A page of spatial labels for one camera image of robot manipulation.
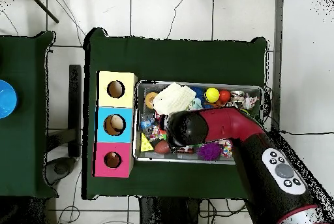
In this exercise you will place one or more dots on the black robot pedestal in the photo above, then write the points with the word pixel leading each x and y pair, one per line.
pixel 167 211

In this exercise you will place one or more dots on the cream cloth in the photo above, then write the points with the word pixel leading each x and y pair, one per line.
pixel 174 98

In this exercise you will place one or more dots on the purple spiky ball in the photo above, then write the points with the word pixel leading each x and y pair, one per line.
pixel 209 152

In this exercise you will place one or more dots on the yellow toy cheese wedge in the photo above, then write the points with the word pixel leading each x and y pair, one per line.
pixel 146 145

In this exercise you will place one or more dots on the blue spiky ball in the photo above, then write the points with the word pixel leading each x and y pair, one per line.
pixel 199 92

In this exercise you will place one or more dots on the grey stand base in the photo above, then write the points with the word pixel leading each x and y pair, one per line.
pixel 60 169

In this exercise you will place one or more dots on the large yellow ball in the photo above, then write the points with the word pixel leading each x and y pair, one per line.
pixel 212 95

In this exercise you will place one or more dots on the blue bowl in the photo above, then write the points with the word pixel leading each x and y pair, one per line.
pixel 7 98

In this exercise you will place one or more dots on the silver mesh bin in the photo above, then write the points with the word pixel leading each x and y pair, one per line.
pixel 182 160

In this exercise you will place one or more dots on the brown toy football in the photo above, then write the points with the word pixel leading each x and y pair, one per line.
pixel 162 147

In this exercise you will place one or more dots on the wooden box with three holes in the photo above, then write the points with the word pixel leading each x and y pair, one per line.
pixel 127 98

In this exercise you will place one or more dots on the black upright panel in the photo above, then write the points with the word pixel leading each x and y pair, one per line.
pixel 75 119

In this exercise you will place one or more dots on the orange ball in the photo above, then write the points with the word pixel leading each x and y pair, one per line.
pixel 224 96

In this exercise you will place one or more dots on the toy burger bun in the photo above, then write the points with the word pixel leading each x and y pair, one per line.
pixel 149 100

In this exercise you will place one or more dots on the brown plush bear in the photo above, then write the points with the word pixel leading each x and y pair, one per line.
pixel 113 155

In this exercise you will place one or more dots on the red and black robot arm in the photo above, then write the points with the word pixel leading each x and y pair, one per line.
pixel 234 124

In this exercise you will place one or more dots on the black tripod leg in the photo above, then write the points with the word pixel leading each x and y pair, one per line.
pixel 43 7

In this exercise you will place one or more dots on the dark green table cloth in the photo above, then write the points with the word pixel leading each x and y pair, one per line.
pixel 169 59
pixel 26 143

